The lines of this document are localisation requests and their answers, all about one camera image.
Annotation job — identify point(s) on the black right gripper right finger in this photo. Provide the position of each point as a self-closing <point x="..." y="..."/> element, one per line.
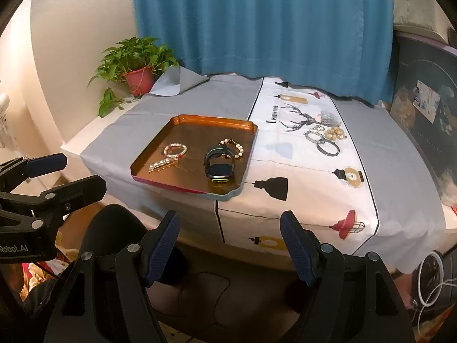
<point x="316" y="295"/>

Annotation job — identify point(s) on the orange metal tray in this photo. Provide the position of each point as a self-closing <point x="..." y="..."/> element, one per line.
<point x="199" y="133"/>

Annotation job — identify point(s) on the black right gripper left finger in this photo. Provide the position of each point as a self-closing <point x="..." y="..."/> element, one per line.
<point x="137" y="267"/>

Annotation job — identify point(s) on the potted green plant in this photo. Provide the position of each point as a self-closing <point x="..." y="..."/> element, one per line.
<point x="135" y="62"/>

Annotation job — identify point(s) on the blue curtain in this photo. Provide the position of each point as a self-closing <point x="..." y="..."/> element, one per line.
<point x="343" y="47"/>

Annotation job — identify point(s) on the black green smart watch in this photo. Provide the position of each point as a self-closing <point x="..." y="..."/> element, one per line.
<point x="219" y="173"/>

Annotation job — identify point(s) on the white printed table runner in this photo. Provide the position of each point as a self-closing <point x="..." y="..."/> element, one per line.
<point x="303" y="161"/>

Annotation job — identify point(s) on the grey table cloth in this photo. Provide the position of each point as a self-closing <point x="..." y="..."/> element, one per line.
<point x="411" y="218"/>

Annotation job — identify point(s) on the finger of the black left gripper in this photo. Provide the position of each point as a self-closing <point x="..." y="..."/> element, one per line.
<point x="20" y="169"/>
<point x="72" y="196"/>

